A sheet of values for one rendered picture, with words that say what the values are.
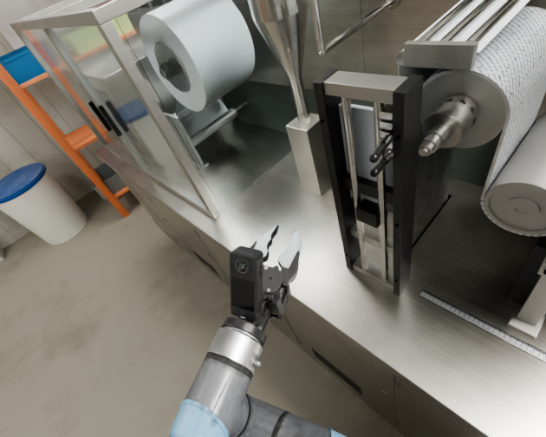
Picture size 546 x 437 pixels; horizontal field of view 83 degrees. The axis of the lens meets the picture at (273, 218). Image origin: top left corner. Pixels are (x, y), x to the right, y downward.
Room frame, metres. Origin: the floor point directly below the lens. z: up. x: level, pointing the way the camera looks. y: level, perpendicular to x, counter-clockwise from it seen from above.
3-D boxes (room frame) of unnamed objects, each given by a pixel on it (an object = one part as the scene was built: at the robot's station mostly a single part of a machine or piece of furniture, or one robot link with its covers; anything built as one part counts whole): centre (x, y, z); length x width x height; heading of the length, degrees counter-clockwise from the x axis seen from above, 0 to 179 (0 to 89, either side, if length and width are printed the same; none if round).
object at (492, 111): (0.47, -0.46, 1.33); 0.25 x 0.14 x 0.14; 120
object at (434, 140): (0.37, -0.28, 1.33); 0.06 x 0.03 x 0.03; 120
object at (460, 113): (0.40, -0.33, 1.33); 0.06 x 0.06 x 0.06; 30
